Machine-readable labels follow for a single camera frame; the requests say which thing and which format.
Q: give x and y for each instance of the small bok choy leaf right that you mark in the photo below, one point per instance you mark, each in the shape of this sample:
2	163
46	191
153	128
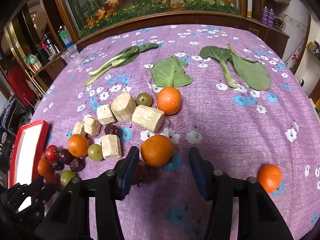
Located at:
221	55

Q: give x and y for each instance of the dark red jujube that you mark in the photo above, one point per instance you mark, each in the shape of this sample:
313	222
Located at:
65	156

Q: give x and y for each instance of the dark jujube by sugarcane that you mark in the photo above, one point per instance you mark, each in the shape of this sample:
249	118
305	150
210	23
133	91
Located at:
111	129

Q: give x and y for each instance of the green grape by tangerine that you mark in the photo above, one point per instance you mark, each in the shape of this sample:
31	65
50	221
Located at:
144	99

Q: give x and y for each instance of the green leaf centre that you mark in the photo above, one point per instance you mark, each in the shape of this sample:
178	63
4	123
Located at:
170	73

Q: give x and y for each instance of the large pale sugarcane chunk upright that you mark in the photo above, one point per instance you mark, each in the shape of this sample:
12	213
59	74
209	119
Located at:
123	107

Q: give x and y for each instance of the large pale sugarcane chunk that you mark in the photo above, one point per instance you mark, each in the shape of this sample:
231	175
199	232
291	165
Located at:
148	117
123	107

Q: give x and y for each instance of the purple floral tablecloth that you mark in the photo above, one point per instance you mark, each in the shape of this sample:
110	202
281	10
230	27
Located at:
237	130

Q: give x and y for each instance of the small pale sugarcane chunk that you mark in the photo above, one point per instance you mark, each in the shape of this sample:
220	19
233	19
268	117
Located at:
92	126

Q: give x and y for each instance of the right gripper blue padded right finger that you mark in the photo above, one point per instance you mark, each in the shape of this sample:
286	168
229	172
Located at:
202	171

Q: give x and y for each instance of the pale sugarcane chunk middle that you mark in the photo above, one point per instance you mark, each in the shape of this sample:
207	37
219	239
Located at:
105	115

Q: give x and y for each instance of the orange tangerine by leaf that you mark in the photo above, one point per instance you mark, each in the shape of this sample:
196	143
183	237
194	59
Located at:
169	100

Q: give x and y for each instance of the large green leaf right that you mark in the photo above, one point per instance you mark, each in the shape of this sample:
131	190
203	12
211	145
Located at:
253	73

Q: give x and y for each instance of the clear plastic cup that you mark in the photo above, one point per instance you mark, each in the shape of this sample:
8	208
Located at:
71	56

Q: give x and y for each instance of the dark jujube lower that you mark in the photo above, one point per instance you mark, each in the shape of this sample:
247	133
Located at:
77	165

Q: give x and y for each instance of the small orange tangerine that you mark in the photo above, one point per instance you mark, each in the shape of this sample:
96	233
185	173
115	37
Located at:
44	167

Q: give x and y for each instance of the green grape left cluster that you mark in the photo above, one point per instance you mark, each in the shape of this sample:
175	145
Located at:
95	152

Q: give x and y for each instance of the green label water bottle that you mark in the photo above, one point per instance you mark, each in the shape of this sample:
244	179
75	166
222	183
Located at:
65	36

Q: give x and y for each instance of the purple bottles on shelf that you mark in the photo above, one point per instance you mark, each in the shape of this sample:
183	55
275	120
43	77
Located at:
267	16

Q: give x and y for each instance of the red white tray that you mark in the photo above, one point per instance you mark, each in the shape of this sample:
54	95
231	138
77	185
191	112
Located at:
28	148

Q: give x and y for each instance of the steel thermos flask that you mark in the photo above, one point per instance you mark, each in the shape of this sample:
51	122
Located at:
49	46

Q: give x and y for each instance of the orange tangerine cluster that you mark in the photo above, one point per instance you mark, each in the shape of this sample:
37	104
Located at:
78	145

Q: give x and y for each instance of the bok choy stalk left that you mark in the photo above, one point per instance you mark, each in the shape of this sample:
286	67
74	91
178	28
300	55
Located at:
122	58

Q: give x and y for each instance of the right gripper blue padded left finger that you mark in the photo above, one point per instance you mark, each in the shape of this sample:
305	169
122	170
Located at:
126	172

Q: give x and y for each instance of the small sugarcane chunk far left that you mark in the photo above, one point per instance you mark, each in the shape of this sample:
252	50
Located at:
79	128

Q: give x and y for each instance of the red cherry tomato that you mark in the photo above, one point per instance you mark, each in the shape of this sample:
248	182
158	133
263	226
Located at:
52	153

